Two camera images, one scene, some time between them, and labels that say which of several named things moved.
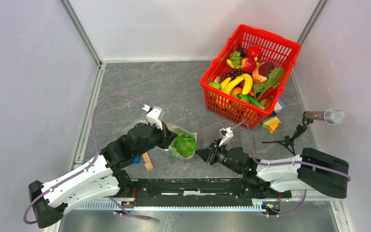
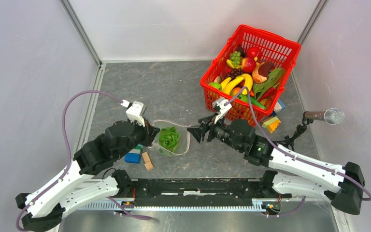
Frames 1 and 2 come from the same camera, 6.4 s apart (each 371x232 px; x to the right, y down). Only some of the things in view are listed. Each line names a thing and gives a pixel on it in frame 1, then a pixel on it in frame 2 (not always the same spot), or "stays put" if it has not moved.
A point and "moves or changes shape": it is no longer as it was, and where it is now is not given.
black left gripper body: [162, 139] to [143, 137]
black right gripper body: [218, 153] to [220, 131]
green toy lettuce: [185, 143] moves or changes shape
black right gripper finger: [204, 153] to [198, 132]
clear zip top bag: [184, 145] moves or changes shape
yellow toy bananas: [228, 84] stays put
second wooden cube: [149, 166] stays put
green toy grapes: [235, 57] stays put
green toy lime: [216, 85] stays put
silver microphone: [331, 116] stays put
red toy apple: [248, 65] stays put
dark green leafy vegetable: [261, 88] stays put
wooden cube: [146, 157] stays put
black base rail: [211, 192] stays put
